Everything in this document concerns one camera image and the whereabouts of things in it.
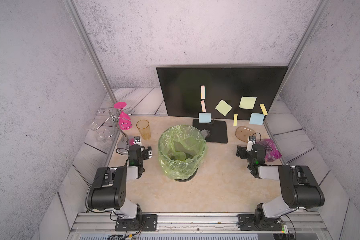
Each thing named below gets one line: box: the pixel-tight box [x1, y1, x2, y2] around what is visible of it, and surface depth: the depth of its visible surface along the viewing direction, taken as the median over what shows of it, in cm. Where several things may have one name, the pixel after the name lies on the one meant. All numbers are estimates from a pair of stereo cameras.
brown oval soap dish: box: [235, 126, 256, 143], surface depth 113 cm
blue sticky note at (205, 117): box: [198, 112, 212, 123], surface depth 97 cm
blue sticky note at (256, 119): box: [249, 112, 265, 126], surface depth 91 cm
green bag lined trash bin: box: [158, 124, 208, 181], surface depth 80 cm
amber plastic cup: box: [136, 119, 151, 140], surface depth 101 cm
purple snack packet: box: [260, 138, 282, 162], surface depth 96 cm
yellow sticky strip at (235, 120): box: [233, 114, 238, 127], surface depth 93 cm
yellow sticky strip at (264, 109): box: [259, 103, 268, 116], surface depth 85 cm
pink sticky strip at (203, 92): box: [200, 85, 206, 100], surface depth 81 cm
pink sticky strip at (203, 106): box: [200, 100, 206, 113], surface depth 89 cm
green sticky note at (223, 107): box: [215, 99, 233, 117], surface depth 86 cm
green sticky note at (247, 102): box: [239, 96, 257, 110], surface depth 83 cm
